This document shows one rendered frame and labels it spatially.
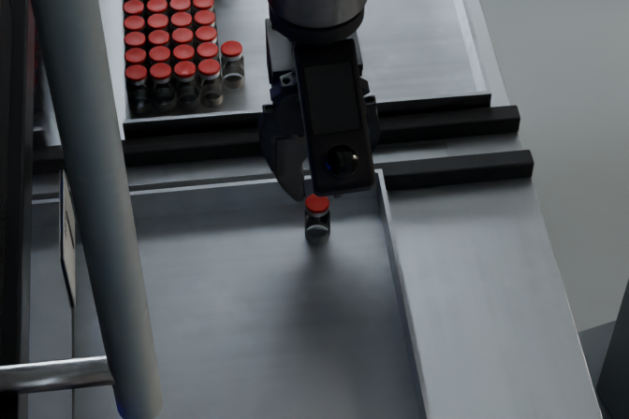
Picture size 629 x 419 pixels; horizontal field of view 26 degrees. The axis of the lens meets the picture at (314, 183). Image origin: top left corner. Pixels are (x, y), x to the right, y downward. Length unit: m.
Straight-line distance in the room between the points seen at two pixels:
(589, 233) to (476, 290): 1.20
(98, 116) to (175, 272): 0.63
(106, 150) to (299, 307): 0.60
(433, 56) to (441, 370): 0.36
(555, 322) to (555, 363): 0.04
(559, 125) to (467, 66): 1.19
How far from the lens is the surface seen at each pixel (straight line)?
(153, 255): 1.19
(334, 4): 0.97
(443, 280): 1.17
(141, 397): 0.72
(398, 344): 1.13
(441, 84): 1.32
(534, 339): 1.15
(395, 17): 1.39
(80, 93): 0.54
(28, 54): 0.90
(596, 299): 2.28
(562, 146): 2.49
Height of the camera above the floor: 1.82
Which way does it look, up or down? 50 degrees down
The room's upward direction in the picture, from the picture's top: straight up
